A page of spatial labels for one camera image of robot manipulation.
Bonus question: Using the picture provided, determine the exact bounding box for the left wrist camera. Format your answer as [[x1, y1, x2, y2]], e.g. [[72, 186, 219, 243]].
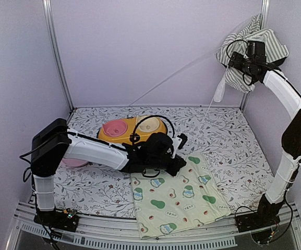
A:
[[171, 133, 188, 158]]

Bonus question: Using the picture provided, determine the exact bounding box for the cream bowl in feeder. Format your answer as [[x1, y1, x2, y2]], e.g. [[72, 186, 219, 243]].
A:
[[137, 117, 160, 133]]

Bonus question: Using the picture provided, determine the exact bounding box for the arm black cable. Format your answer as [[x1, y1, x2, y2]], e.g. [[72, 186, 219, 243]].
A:
[[225, 39, 255, 86], [130, 115, 176, 146]]

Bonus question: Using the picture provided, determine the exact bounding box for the aluminium frame post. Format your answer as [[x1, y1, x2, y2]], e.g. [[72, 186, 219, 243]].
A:
[[240, 0, 270, 110], [42, 0, 75, 112]]

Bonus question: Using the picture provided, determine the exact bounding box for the right aluminium frame post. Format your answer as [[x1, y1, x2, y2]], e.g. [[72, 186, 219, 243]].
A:
[[240, 0, 270, 110]]

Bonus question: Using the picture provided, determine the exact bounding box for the avocado print cushion mat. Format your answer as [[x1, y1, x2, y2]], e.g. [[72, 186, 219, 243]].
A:
[[131, 153, 231, 240]]

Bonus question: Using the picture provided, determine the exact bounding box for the striped fabric pet tent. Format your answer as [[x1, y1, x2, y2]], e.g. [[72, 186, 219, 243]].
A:
[[213, 14, 290, 102]]

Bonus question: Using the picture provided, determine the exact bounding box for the yellow double pet feeder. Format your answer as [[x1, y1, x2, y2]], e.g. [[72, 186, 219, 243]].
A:
[[97, 116, 167, 145]]

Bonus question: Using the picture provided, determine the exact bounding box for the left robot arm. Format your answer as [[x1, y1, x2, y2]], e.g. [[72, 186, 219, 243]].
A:
[[30, 118, 187, 226]]

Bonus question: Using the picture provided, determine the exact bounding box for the pink bowl in feeder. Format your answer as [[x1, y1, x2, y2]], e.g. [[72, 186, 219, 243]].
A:
[[102, 120, 128, 138]]

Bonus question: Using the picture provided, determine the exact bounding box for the pink round plate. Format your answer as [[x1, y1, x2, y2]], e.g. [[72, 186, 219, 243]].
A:
[[62, 159, 88, 168]]

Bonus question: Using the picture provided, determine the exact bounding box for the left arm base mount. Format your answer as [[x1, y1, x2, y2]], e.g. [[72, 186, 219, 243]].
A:
[[33, 209, 79, 232]]

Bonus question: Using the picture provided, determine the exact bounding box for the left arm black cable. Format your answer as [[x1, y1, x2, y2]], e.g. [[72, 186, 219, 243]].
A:
[[130, 115, 176, 146]]

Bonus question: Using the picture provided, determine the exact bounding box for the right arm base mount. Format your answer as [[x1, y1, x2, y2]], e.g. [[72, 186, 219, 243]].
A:
[[234, 206, 280, 245]]

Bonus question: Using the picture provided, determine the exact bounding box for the floral table cloth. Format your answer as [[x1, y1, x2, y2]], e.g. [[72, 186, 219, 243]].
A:
[[54, 107, 273, 218]]

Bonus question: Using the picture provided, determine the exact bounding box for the left aluminium frame post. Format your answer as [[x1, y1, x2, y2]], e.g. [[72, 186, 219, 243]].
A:
[[42, 0, 75, 112]]

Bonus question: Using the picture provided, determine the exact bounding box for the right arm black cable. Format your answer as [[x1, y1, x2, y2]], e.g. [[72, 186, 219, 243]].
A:
[[225, 39, 255, 86]]

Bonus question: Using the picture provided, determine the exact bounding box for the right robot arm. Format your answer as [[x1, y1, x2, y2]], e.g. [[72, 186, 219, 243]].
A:
[[228, 40, 301, 227]]

